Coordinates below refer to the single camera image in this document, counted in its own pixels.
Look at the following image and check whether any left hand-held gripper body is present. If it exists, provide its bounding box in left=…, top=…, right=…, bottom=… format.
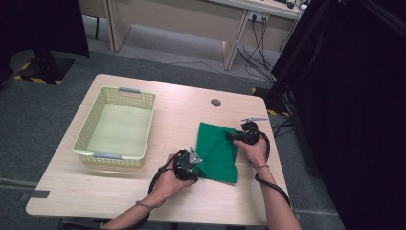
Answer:
left=173, top=147, right=204, bottom=182

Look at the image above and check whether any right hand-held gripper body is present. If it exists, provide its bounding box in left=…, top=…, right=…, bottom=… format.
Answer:
left=238, top=117, right=269, bottom=146

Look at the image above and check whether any green dinosaur print t-shirt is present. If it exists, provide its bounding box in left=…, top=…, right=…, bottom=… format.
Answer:
left=193, top=122, right=239, bottom=184

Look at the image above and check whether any pale green plastic basket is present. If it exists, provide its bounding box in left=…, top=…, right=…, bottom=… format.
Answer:
left=71, top=85, right=157, bottom=169

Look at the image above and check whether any person's right hand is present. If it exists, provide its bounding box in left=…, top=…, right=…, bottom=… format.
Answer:
left=233, top=132, right=269, bottom=169

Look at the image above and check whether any person's left hand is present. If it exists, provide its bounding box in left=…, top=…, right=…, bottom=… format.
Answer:
left=149, top=154, right=195, bottom=207

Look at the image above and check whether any yellow black hazard tape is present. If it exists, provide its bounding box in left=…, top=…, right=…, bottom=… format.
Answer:
left=13, top=74, right=62, bottom=86
left=252, top=86, right=291, bottom=119

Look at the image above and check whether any white power socket strip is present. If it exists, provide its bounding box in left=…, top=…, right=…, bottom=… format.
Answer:
left=247, top=11, right=270, bottom=23

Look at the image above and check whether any beige wooden desk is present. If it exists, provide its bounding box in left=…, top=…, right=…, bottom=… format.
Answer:
left=78, top=0, right=303, bottom=71

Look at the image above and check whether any grey floor tape piece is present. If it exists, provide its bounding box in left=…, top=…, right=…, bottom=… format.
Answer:
left=18, top=190, right=51, bottom=201

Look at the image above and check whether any black stand base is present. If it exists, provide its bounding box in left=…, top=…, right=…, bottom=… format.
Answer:
left=13, top=49, right=76, bottom=86

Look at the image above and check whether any black curtain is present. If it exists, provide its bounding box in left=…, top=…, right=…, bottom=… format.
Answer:
left=0, top=0, right=90, bottom=89

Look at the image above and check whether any black floor cable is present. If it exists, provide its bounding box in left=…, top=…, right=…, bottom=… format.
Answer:
left=271, top=117, right=296, bottom=139

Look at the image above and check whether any right hand-held gripper black cable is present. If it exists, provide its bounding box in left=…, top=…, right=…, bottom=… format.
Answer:
left=253, top=131, right=292, bottom=209

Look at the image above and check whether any black curtained frame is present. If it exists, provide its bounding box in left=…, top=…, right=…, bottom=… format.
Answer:
left=267, top=0, right=406, bottom=230

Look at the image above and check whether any black power cable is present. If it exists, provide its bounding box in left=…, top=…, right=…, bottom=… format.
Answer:
left=237, top=15, right=272, bottom=82
left=255, top=17, right=277, bottom=82

